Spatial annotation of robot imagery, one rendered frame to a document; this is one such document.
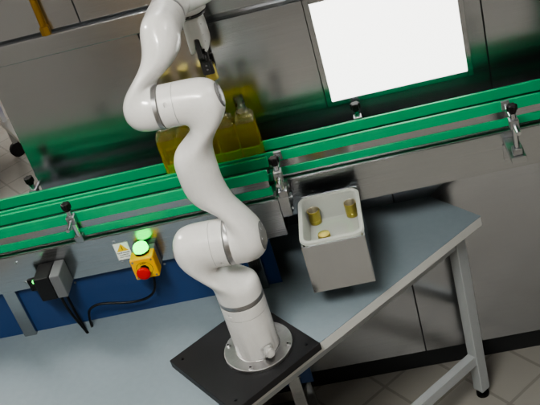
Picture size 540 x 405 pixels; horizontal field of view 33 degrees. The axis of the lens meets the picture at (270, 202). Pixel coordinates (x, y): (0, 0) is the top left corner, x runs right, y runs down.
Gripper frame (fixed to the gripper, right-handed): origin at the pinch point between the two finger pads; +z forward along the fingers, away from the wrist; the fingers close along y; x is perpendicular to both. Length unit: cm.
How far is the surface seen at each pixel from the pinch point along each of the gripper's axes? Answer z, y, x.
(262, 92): 17.8, -11.7, 10.0
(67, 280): 46, 22, -55
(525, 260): 101, -15, 78
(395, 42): 12, -13, 50
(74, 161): 27, -12, -53
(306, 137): 30.3, -3.0, 20.2
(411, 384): 142, -8, 32
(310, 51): 8.8, -12.4, 26.5
